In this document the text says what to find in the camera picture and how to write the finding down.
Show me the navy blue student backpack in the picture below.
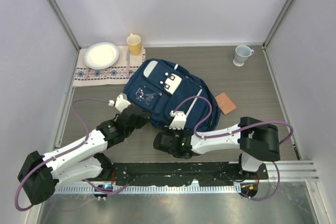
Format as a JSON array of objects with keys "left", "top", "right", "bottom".
[{"left": 123, "top": 59, "right": 221, "bottom": 132}]

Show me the tan leather wallet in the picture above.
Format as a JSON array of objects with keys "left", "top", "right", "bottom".
[{"left": 215, "top": 92, "right": 237, "bottom": 115}]

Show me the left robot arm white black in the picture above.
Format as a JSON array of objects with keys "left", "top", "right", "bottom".
[{"left": 15, "top": 104, "right": 150, "bottom": 211}]

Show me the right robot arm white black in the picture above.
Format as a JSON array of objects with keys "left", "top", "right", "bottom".
[{"left": 153, "top": 117, "right": 280, "bottom": 179}]

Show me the patterned cloth placemat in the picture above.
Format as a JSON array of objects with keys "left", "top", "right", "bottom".
[{"left": 72, "top": 46, "right": 146, "bottom": 87}]

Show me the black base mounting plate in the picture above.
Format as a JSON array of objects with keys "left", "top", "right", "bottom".
[{"left": 81, "top": 161, "right": 269, "bottom": 187}]

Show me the white paper plate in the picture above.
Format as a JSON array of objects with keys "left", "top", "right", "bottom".
[{"left": 83, "top": 42, "right": 120, "bottom": 70}]

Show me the yellow mug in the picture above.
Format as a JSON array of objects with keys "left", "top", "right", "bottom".
[{"left": 127, "top": 34, "right": 142, "bottom": 56}]

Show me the light blue footed cup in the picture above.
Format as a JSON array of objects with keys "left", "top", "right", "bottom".
[{"left": 233, "top": 45, "right": 255, "bottom": 67}]

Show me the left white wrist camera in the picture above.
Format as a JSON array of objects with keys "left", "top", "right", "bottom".
[{"left": 108, "top": 93, "right": 131, "bottom": 113}]

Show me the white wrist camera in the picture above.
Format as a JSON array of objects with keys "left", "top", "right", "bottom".
[
  {"left": 169, "top": 111, "right": 187, "bottom": 130},
  {"left": 108, "top": 93, "right": 131, "bottom": 113}
]

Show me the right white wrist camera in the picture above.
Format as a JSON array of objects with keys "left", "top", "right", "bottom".
[{"left": 169, "top": 111, "right": 187, "bottom": 130}]

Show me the pink handled fork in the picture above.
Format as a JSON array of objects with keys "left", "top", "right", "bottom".
[{"left": 85, "top": 67, "right": 90, "bottom": 80}]

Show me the pink handled table knife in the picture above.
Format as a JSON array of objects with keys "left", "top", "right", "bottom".
[{"left": 126, "top": 48, "right": 130, "bottom": 79}]

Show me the white slotted cable duct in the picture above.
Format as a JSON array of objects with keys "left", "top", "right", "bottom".
[{"left": 55, "top": 183, "right": 241, "bottom": 195}]

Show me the aluminium frame rail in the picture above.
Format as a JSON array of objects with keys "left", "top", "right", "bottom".
[{"left": 33, "top": 160, "right": 320, "bottom": 184}]

